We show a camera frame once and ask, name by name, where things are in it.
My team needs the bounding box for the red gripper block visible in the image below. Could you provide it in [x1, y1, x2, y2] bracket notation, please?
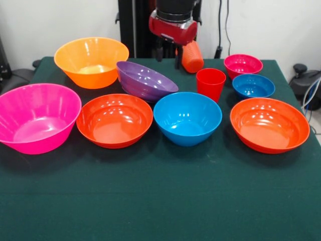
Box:
[148, 10, 198, 70]

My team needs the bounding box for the orange cup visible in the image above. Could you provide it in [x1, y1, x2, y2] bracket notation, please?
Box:
[181, 40, 205, 74]

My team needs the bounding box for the purple bowl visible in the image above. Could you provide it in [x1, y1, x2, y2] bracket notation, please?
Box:
[116, 61, 179, 103]

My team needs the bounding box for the red cup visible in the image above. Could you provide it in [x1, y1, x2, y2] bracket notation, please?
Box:
[196, 68, 227, 103]

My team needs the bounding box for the light blue bowl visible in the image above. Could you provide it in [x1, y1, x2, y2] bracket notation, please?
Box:
[153, 92, 223, 148]

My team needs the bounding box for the red-orange bowl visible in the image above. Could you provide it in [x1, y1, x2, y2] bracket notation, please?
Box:
[230, 97, 311, 155]
[76, 93, 154, 149]

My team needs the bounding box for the small dark blue bowl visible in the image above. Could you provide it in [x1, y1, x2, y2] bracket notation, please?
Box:
[232, 73, 276, 99]

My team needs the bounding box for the large pink bowl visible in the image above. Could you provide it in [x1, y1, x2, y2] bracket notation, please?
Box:
[0, 83, 82, 155]

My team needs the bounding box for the small pink bowl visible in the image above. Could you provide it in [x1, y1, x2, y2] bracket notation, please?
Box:
[224, 54, 264, 80]

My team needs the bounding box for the large orange bowl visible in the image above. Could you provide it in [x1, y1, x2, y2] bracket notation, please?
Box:
[54, 37, 130, 89]

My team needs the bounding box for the black office chair base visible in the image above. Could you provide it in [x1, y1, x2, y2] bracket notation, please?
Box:
[288, 64, 321, 111]
[0, 59, 42, 95]

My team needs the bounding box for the dark green table cloth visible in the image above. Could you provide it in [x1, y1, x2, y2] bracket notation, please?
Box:
[0, 56, 321, 241]

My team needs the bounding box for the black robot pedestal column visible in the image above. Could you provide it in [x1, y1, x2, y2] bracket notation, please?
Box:
[115, 0, 203, 59]

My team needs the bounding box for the black hanging cable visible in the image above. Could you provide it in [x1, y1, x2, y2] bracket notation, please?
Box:
[215, 0, 233, 60]

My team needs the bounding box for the blue cable bundle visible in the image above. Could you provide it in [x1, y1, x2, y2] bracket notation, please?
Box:
[300, 77, 321, 112]

